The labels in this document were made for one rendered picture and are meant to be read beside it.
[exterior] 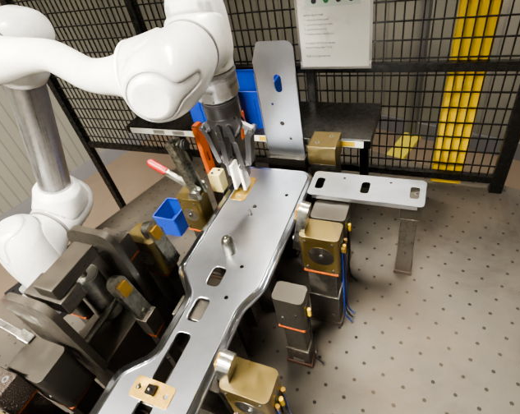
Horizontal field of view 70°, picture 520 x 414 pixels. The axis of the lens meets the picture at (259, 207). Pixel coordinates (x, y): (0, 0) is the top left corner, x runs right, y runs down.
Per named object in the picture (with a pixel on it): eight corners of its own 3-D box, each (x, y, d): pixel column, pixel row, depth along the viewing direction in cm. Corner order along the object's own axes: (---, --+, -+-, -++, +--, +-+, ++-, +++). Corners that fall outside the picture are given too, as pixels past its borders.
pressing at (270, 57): (304, 157, 111) (291, 40, 89) (269, 154, 116) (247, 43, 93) (305, 156, 112) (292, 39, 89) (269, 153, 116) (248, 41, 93)
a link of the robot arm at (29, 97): (31, 238, 135) (66, 199, 150) (74, 250, 134) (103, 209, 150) (-63, 11, 81) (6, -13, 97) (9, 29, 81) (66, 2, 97)
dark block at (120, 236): (177, 344, 107) (114, 248, 79) (158, 338, 109) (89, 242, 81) (186, 328, 110) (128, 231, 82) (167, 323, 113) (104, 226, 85)
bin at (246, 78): (274, 129, 120) (268, 91, 112) (192, 126, 131) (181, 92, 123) (288, 103, 131) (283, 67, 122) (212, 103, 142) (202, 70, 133)
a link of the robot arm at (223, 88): (222, 79, 66) (229, 109, 70) (241, 57, 72) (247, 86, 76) (179, 79, 70) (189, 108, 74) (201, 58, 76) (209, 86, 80)
